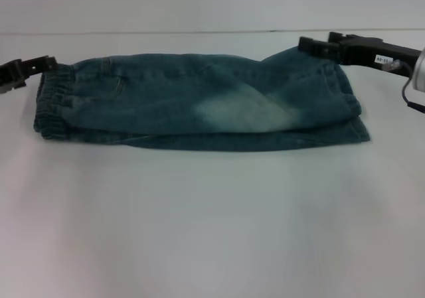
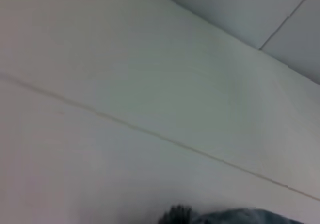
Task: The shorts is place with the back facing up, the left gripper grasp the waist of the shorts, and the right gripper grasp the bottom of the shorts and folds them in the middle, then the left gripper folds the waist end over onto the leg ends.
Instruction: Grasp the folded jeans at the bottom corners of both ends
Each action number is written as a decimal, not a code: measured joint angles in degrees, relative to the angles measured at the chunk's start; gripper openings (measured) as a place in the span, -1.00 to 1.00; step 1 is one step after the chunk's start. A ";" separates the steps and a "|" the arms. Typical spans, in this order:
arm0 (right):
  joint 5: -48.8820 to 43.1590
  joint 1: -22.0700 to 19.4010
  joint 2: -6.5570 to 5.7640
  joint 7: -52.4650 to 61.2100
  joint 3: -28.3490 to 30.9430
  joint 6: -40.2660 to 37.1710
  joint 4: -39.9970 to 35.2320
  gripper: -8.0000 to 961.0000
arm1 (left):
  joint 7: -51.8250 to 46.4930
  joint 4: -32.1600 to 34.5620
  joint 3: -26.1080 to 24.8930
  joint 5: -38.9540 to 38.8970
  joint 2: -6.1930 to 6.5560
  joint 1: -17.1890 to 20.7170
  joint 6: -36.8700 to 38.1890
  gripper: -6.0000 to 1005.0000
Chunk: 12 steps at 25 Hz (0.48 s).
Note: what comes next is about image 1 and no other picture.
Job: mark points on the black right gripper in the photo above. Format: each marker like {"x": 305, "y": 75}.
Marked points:
{"x": 375, "y": 55}

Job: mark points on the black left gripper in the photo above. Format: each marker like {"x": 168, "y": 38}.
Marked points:
{"x": 11, "y": 77}

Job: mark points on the blue denim shorts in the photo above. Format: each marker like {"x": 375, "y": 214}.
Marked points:
{"x": 206, "y": 109}

